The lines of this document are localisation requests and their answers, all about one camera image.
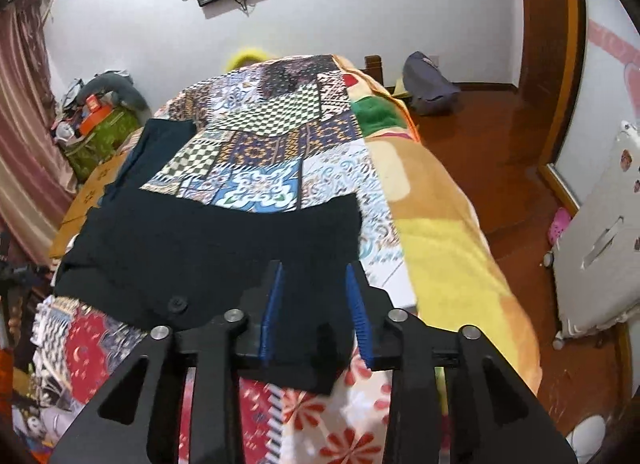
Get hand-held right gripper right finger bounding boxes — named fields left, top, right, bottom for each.
left=345, top=262, right=577, bottom=464

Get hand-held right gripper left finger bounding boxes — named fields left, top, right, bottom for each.
left=50, top=260, right=285, bottom=464

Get dark navy pants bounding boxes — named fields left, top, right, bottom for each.
left=52, top=119, right=363, bottom=395

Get yellow orange fleece blanket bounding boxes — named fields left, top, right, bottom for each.
left=335, top=54, right=543, bottom=395

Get patchwork printed blanket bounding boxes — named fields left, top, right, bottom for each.
left=12, top=54, right=418, bottom=464

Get brown cardboard box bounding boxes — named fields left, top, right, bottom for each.
left=50, top=151, right=137, bottom=259

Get pink slipper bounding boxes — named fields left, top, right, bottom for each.
left=547, top=208, right=573, bottom=245

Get green fabric storage bag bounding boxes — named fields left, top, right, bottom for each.
left=65, top=108, right=143, bottom=182

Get grey purple backpack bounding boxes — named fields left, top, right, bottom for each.
left=402, top=51, right=461, bottom=116

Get white slipper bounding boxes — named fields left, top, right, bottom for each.
left=566, top=414, right=609, bottom=463

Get orange box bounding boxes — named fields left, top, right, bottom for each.
left=77, top=96, right=115, bottom=135

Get grey plush toy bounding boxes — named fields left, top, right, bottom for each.
left=77, top=71, right=151, bottom=112

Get pink striped curtain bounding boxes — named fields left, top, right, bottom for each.
left=0, top=0, right=77, bottom=265

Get wooden door frame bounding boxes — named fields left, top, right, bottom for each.
left=517, top=0, right=587, bottom=217

